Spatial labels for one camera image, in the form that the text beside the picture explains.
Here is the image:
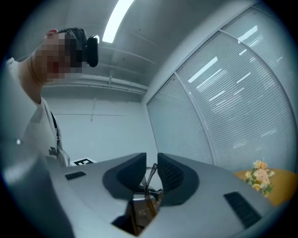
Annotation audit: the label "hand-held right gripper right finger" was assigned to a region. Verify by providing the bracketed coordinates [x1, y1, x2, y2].
[142, 152, 277, 238]

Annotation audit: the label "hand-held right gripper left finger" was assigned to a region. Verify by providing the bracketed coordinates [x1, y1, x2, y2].
[49, 152, 147, 238]

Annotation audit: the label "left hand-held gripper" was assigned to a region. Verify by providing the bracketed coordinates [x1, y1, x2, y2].
[73, 158, 98, 166]

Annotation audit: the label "person's beige t-shirt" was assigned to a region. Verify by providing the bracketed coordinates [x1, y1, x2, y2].
[6, 58, 72, 168]

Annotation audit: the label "yellow and peach flower bouquet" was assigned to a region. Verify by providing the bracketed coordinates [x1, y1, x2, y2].
[244, 159, 276, 198]

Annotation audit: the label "white ceiling pipes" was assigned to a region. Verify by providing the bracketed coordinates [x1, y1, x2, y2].
[43, 74, 149, 95]

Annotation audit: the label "window blind panel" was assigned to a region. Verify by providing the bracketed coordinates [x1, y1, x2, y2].
[221, 4, 296, 98]
[146, 73, 215, 166]
[176, 31, 298, 174]

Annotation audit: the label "person's head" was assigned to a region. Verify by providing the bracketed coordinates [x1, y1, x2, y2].
[17, 27, 88, 105]

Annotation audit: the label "ceiling light strip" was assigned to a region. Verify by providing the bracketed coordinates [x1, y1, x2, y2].
[102, 0, 136, 44]

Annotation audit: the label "black shoulder strap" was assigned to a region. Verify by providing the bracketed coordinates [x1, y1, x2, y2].
[50, 111, 61, 151]

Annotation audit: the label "black head-worn camera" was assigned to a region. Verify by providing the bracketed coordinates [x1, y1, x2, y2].
[81, 34, 100, 68]

